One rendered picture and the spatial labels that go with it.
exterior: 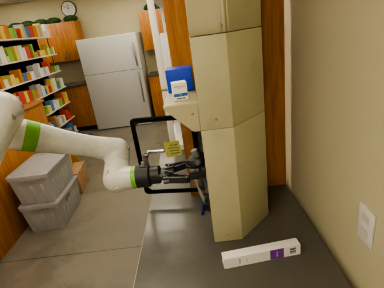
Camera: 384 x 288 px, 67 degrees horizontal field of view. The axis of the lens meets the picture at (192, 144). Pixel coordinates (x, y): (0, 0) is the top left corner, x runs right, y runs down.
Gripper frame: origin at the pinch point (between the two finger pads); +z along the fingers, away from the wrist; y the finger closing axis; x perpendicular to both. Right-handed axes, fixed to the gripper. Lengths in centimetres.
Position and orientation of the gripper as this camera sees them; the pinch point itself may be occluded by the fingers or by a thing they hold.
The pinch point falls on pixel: (200, 169)
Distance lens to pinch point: 119.2
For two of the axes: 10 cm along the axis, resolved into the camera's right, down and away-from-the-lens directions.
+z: 9.9, -1.2, -0.3
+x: 1.2, 9.2, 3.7
